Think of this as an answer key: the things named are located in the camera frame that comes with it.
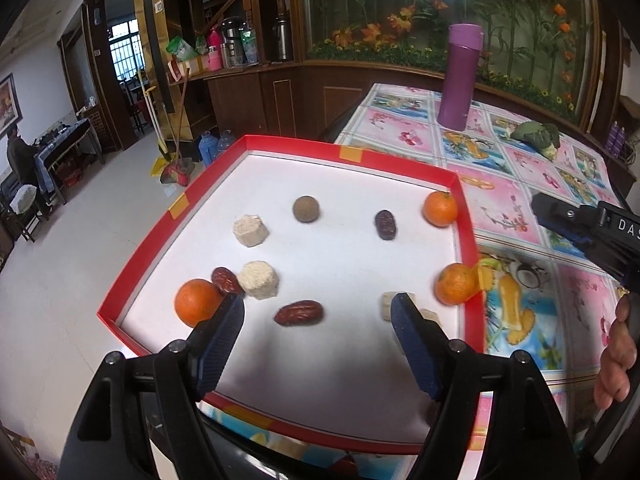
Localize floral tablecloth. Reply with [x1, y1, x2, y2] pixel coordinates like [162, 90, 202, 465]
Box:
[215, 82, 631, 480]

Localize orange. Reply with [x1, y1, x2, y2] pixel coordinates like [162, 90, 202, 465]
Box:
[434, 263, 478, 306]
[174, 278, 224, 328]
[422, 190, 459, 228]

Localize clear plastic bottle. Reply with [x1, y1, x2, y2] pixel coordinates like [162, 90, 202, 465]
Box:
[241, 25, 261, 65]

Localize barred window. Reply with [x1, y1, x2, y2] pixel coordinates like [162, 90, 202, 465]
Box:
[107, 20, 141, 81]

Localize red boxes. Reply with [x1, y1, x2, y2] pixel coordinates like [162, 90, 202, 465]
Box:
[167, 57, 211, 83]

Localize blue thermos jug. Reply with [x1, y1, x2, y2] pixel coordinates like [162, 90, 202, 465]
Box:
[198, 131, 218, 166]

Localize black thermos pot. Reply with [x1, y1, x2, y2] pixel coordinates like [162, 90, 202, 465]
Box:
[221, 16, 246, 68]

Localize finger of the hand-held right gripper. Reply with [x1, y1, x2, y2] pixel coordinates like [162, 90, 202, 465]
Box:
[531, 192, 603, 229]
[542, 221, 602, 257]

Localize grey dustpan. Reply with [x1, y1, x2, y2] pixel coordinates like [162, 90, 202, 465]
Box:
[160, 157, 197, 186]

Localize white bag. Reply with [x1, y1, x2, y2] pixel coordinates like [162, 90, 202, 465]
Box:
[11, 184, 38, 213]

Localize purple bottles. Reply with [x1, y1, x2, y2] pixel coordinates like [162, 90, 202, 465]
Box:
[605, 122, 628, 158]

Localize red cardboard tray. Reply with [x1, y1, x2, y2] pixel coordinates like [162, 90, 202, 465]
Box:
[96, 134, 487, 456]

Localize purple thermos bottle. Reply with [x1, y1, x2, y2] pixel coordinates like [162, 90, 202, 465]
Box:
[436, 23, 485, 132]

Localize red broom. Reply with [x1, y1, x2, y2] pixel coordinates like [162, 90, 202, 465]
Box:
[160, 75, 192, 187]

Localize green bag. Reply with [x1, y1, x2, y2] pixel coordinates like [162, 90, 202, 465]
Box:
[166, 36, 198, 62]

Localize brown longan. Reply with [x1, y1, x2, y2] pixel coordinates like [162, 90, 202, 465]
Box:
[292, 195, 320, 224]

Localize wrinkled red date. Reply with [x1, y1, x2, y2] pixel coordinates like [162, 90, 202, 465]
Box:
[211, 266, 246, 297]
[274, 300, 324, 328]
[374, 209, 398, 241]

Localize pink bottle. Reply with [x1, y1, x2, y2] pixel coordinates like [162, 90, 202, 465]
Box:
[206, 28, 223, 72]

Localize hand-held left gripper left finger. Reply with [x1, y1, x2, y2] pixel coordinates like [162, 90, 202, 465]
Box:
[57, 292, 246, 480]

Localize dark table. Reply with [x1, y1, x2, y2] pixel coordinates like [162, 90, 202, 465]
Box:
[32, 119, 106, 206]

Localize framed wall picture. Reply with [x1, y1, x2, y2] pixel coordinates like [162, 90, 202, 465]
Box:
[0, 72, 23, 138]

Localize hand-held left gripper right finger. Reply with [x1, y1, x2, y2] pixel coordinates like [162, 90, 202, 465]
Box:
[390, 292, 583, 480]

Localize green leafy vegetable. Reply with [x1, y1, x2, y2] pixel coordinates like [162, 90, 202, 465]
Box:
[509, 121, 561, 162]

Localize floral painted glass panel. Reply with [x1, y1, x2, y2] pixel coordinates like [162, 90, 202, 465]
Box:
[302, 0, 601, 121]

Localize wooden chair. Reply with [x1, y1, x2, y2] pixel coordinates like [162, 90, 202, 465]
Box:
[0, 180, 51, 243]

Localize beige cake piece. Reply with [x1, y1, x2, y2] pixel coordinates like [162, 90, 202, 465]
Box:
[236, 260, 279, 301]
[381, 291, 417, 322]
[233, 214, 270, 249]

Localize yellow broom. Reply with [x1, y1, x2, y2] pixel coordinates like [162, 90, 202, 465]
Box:
[141, 79, 173, 177]

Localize steel thermos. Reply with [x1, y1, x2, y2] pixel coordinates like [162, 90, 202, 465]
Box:
[273, 14, 294, 62]

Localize person's right hand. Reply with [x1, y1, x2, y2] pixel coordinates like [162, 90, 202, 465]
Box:
[594, 294, 640, 411]

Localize wooden cabinet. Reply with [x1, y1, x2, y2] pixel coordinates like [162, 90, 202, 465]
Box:
[167, 60, 446, 151]

